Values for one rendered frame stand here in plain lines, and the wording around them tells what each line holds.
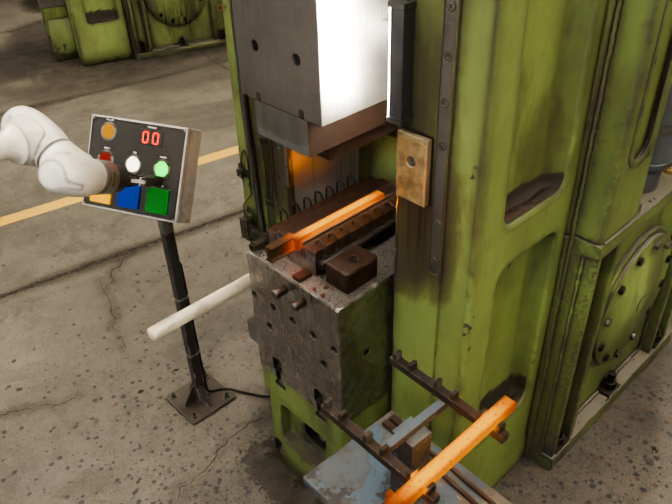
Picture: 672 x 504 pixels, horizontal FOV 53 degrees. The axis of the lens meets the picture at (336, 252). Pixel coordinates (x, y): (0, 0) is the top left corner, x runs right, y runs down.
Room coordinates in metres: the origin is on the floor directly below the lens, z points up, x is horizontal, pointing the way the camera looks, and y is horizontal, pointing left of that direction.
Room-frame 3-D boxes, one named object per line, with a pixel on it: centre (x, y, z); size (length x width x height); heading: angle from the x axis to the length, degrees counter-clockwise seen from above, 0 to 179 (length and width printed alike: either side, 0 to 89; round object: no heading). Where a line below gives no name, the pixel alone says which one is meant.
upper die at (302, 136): (1.68, -0.03, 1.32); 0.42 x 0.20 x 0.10; 133
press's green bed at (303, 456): (1.64, -0.08, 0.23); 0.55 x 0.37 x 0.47; 133
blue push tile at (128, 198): (1.77, 0.61, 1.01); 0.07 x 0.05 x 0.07; 68
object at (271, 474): (1.50, 0.16, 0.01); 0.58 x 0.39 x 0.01; 43
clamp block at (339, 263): (1.44, -0.04, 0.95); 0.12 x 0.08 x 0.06; 133
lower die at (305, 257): (1.68, -0.03, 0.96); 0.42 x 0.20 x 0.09; 133
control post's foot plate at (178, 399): (1.89, 0.56, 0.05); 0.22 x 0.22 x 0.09; 43
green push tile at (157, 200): (1.74, 0.52, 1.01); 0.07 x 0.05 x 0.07; 68
